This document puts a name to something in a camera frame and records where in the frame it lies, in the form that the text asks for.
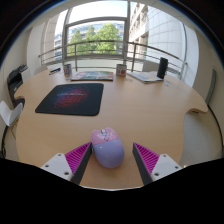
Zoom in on black mouse pad red-blue print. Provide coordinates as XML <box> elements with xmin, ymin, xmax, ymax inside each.
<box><xmin>34</xmin><ymin>82</ymin><xmax>105</xmax><ymax>117</ymax></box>

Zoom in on black stapler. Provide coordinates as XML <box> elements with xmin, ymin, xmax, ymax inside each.
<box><xmin>48</xmin><ymin>67</ymin><xmax>62</xmax><ymax>76</ymax></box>

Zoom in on metal balcony railing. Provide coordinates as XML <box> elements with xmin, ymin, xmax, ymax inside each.
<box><xmin>38</xmin><ymin>40</ymin><xmax>188</xmax><ymax>79</ymax></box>

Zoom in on printed cup with blue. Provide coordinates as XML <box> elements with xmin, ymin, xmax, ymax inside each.
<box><xmin>63</xmin><ymin>63</ymin><xmax>73</xmax><ymax>78</ymax></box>

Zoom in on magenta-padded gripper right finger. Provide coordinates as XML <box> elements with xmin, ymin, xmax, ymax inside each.
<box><xmin>132</xmin><ymin>142</ymin><xmax>183</xmax><ymax>186</ymax></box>

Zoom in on white chair wooden legs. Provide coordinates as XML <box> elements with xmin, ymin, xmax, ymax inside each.
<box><xmin>0</xmin><ymin>100</ymin><xmax>24</xmax><ymax>141</ymax></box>

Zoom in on black cylinder speaker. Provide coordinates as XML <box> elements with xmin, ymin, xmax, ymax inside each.
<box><xmin>156</xmin><ymin>56</ymin><xmax>169</xmax><ymax>80</ymax></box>

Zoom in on pink and lilac computer mouse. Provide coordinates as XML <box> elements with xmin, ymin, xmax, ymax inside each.
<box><xmin>90</xmin><ymin>126</ymin><xmax>125</xmax><ymax>169</ymax></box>

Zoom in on white illustrated booklet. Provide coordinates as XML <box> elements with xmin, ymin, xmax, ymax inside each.
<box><xmin>128</xmin><ymin>71</ymin><xmax>164</xmax><ymax>84</ymax></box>

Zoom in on printed cup with red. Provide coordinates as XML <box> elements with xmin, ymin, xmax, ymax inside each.
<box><xmin>115</xmin><ymin>63</ymin><xmax>128</xmax><ymax>78</ymax></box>

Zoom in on colourful magazine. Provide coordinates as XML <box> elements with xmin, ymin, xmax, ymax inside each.
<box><xmin>70</xmin><ymin>70</ymin><xmax>115</xmax><ymax>82</ymax></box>

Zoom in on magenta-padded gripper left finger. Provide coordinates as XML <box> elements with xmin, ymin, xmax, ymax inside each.
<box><xmin>40</xmin><ymin>141</ymin><xmax>93</xmax><ymax>186</ymax></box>

